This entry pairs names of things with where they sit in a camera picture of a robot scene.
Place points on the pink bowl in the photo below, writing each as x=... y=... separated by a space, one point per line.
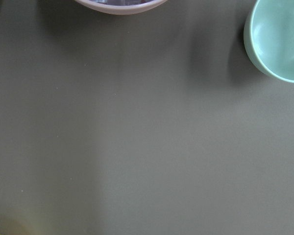
x=121 y=7

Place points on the mint green bowl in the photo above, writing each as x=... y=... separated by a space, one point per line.
x=269 y=38

